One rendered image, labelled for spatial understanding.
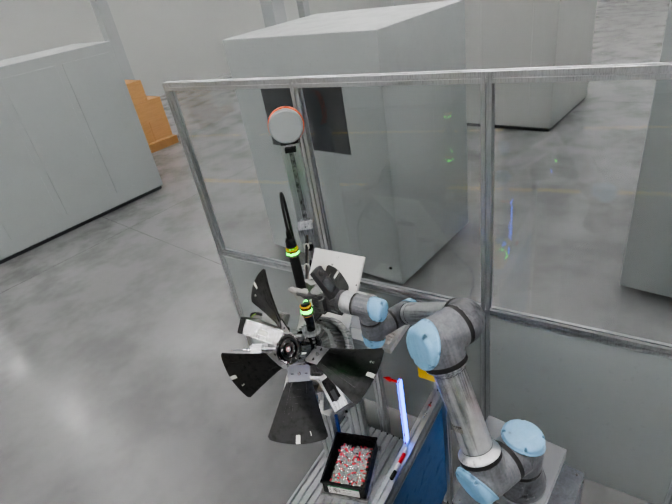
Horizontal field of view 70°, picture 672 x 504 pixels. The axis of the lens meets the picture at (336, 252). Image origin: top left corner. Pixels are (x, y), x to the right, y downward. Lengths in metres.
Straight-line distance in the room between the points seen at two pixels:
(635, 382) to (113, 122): 6.48
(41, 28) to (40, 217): 7.72
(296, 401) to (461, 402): 0.80
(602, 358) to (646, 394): 0.22
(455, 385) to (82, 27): 13.74
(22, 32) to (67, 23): 1.05
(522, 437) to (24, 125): 6.30
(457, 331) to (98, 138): 6.35
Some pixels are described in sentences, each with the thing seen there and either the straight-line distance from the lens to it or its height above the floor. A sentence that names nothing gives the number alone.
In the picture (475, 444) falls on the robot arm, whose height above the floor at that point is 1.33.
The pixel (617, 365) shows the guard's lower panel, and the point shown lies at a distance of 2.36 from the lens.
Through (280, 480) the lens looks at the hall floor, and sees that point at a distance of 3.05.
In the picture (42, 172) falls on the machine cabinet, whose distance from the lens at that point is 6.96.
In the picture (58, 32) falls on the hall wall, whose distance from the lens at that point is 14.21.
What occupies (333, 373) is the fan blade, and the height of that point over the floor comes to 1.18.
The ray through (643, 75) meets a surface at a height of 2.02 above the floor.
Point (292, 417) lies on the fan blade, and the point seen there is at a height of 1.01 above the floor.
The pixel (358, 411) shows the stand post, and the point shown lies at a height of 0.47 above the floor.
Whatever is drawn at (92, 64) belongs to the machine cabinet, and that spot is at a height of 1.84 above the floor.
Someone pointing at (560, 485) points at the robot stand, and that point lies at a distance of 1.76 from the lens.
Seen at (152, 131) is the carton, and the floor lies 0.33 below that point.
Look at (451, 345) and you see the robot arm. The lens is 1.25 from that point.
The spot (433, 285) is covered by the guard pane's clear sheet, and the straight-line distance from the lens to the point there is 2.37.
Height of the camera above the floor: 2.45
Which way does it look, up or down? 31 degrees down
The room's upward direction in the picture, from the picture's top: 10 degrees counter-clockwise
